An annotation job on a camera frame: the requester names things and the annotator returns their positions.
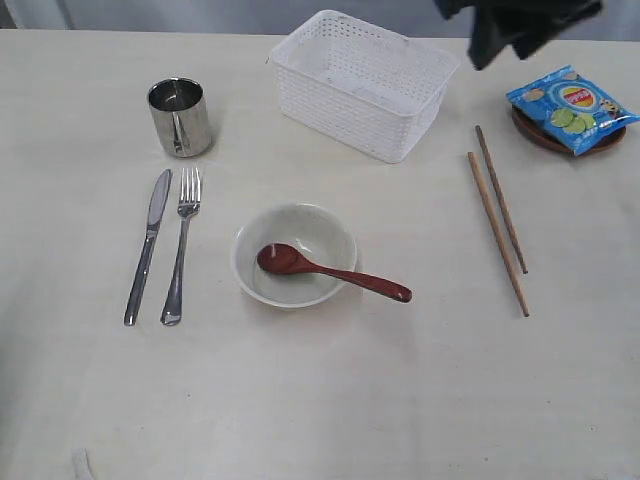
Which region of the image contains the blue chips bag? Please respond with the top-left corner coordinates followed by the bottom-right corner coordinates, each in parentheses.
top-left (506, 65), bottom-right (639, 156)

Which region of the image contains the dark red wooden spoon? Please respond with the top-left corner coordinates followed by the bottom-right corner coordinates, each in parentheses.
top-left (257, 243), bottom-right (413, 303)

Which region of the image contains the pale green ceramic bowl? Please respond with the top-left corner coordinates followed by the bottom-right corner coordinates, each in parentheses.
top-left (230, 203), bottom-right (358, 309)

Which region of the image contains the white plastic perforated basket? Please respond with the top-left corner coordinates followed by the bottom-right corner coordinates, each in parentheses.
top-left (269, 10), bottom-right (459, 164)

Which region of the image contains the white curtain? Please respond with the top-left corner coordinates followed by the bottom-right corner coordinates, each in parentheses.
top-left (0, 0), bottom-right (640, 40)

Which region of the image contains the silver metal knife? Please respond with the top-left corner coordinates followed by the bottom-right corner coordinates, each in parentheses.
top-left (123, 169), bottom-right (172, 327)

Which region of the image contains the brown round wooden plate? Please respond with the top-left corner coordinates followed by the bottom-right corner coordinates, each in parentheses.
top-left (511, 106), bottom-right (627, 157)

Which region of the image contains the stainless steel cup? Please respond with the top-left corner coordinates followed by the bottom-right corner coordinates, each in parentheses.
top-left (147, 77), bottom-right (213, 158)

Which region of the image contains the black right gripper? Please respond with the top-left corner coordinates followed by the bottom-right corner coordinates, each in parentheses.
top-left (435, 0), bottom-right (603, 71)

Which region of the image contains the wooden chopstick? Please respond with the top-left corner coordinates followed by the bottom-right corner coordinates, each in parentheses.
top-left (467, 152), bottom-right (529, 317)
top-left (475, 125), bottom-right (528, 274)

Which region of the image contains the silver metal fork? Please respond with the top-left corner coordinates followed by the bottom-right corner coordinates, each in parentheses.
top-left (160, 167), bottom-right (202, 326)

